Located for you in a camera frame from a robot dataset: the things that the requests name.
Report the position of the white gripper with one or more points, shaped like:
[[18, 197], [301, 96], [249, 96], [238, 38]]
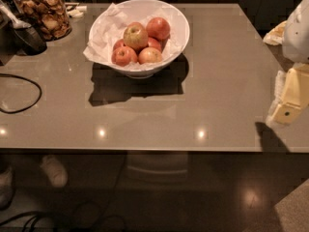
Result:
[[297, 33]]

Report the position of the red apple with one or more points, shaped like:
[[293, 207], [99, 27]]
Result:
[[158, 28], [123, 56], [152, 42]]

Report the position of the green-red top apple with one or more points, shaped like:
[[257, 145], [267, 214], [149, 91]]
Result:
[[136, 36]]

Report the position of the yellow-red apple front right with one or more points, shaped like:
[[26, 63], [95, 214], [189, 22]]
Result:
[[149, 55]]

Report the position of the red apple hidden left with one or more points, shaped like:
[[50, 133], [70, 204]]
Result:
[[118, 43]]

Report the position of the white ceramic bowl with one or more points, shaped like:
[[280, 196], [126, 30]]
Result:
[[170, 20]]

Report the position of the yellow cloth at right edge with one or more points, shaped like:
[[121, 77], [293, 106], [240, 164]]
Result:
[[275, 35]]

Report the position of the white crumpled paper liner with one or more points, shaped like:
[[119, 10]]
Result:
[[106, 33]]

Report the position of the small white items behind jar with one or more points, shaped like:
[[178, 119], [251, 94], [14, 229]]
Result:
[[76, 11]]

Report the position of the white shoe right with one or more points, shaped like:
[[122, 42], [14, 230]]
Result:
[[55, 171]]

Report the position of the glass jar of dried chips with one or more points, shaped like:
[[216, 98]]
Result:
[[50, 16]]

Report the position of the black round appliance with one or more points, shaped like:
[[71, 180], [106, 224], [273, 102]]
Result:
[[30, 41]]

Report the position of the white plastic scoop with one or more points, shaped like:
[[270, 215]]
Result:
[[17, 23]]

